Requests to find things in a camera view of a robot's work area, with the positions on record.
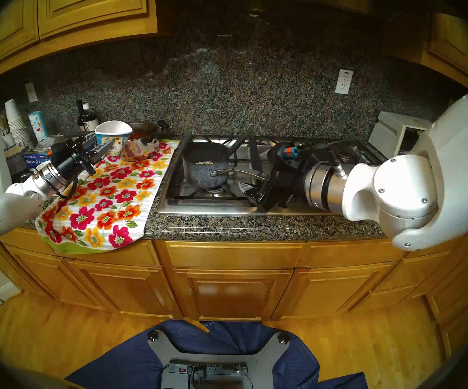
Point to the slim dark bottle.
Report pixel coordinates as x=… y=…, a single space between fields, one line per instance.
x=80 y=116

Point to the dark speckled saucepan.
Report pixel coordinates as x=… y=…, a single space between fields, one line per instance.
x=201 y=173

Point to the blue oatmeal paper cup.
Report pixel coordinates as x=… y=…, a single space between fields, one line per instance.
x=114 y=143

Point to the stack of white cups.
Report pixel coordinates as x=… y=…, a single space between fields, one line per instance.
x=13 y=116

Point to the wooden upper cabinet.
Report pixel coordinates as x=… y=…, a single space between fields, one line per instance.
x=92 y=3
x=448 y=43

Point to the dark blue cloth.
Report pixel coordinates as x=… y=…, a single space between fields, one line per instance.
x=124 y=364

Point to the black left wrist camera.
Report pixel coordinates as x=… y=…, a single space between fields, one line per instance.
x=60 y=150

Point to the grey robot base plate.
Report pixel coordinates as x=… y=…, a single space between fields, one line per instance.
x=165 y=351

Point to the steel pot red inside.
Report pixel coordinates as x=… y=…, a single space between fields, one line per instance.
x=145 y=147

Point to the speckled grey container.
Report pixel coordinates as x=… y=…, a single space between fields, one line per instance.
x=15 y=161

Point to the grey power strip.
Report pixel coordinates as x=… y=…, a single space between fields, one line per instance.
x=217 y=368

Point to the dark bottle white label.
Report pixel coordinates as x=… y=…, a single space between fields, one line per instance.
x=91 y=120

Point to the small white cup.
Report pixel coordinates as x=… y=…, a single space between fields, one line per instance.
x=8 y=140

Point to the wooden stir sticks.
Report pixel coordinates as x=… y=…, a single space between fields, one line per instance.
x=2 y=122

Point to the oats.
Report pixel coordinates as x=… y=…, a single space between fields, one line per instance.
x=205 y=163

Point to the wooden base cabinets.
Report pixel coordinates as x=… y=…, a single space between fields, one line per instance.
x=230 y=295

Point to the white wall power outlet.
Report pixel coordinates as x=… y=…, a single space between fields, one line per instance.
x=344 y=82

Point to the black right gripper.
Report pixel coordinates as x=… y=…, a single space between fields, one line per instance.
x=290 y=181

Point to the white wall switch plate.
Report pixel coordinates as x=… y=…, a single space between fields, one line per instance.
x=31 y=92

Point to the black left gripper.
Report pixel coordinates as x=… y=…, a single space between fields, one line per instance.
x=78 y=161

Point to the white cup coloured drops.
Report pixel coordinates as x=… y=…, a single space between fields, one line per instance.
x=38 y=127

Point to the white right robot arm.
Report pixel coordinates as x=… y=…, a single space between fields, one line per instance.
x=404 y=189

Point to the stainless steel gas cooktop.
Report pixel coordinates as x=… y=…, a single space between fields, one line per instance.
x=201 y=206

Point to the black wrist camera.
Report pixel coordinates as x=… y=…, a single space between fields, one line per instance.
x=60 y=150
x=284 y=150

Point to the white countertop appliance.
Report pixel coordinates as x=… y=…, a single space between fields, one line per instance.
x=386 y=135

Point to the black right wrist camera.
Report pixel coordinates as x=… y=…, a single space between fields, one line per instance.
x=284 y=150

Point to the blue foil roll box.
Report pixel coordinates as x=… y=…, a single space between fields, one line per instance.
x=35 y=159

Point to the floral kitchen towel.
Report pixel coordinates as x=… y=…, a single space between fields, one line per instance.
x=108 y=214

